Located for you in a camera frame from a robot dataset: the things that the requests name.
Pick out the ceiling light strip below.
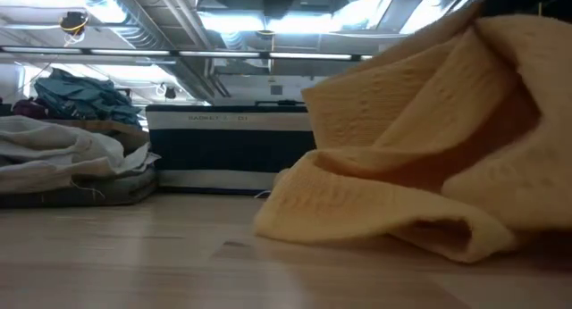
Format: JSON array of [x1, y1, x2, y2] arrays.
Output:
[[0, 44, 374, 63]]

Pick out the silver ceiling duct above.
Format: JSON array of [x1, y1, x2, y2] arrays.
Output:
[[66, 0, 224, 109]]

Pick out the grey checked towel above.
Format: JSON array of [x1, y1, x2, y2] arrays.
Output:
[[0, 165, 158, 210]]

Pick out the teal clothing pile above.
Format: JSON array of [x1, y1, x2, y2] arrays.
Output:
[[33, 67, 144, 128]]

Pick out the dark maroon bag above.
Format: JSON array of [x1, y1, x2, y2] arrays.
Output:
[[12, 97, 49, 121]]

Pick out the white waffle towel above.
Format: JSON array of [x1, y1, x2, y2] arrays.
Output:
[[0, 115, 161, 195]]

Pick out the black ceiling device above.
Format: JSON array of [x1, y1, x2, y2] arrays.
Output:
[[58, 11, 90, 37]]

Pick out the orange towel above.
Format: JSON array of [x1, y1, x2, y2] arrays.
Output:
[[253, 0, 572, 264]]

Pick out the navy blue fabric basket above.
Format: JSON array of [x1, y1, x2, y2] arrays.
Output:
[[145, 104, 317, 196]]

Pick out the black tube stand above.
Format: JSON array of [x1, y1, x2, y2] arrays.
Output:
[[253, 99, 309, 108]]

